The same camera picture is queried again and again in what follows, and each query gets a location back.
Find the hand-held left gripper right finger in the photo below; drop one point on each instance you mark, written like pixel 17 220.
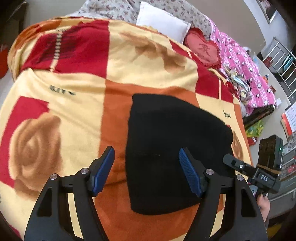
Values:
pixel 190 173

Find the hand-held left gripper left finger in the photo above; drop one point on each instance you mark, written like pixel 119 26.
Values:
pixel 103 173

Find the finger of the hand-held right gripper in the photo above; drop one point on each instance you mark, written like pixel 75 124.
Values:
pixel 239 165

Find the black pants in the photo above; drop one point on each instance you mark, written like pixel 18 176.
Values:
pixel 173 139

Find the person's right hand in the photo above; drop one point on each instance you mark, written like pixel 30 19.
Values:
pixel 264 206

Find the green packaging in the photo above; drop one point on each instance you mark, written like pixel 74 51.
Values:
pixel 254 128

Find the red desk calendar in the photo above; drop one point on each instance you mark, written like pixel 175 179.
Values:
pixel 290 121

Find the rose printed blanket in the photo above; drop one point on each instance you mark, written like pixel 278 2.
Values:
pixel 81 111

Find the multicoloured crumpled cloth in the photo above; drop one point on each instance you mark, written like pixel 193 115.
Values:
pixel 238 83

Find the pink printed quilt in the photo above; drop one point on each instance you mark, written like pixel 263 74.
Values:
pixel 245 69

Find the metal rack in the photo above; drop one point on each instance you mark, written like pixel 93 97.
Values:
pixel 283 60

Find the red heart cushion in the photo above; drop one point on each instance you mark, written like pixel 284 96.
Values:
pixel 203 49

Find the red shopping bag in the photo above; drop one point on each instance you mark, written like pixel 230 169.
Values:
pixel 2 62

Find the white pillow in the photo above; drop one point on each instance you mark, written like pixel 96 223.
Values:
pixel 161 20

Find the floral quilt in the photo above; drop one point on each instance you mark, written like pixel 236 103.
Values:
pixel 185 11

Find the floral pillow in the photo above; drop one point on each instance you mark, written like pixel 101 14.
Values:
pixel 108 8

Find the framed wall picture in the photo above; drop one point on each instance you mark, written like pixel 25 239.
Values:
pixel 266 9

